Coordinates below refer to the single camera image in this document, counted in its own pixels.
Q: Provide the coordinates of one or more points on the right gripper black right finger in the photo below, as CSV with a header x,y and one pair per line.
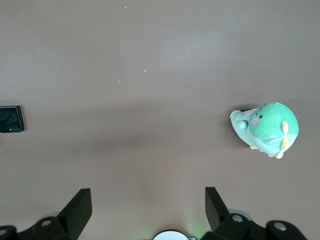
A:
x,y
220,220

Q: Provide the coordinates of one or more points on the black flip phone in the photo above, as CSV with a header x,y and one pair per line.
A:
x,y
10,118

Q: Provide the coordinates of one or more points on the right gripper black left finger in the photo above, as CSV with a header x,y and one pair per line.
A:
x,y
75,215

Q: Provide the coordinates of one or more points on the green plush dinosaur toy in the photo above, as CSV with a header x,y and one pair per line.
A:
x,y
270,125

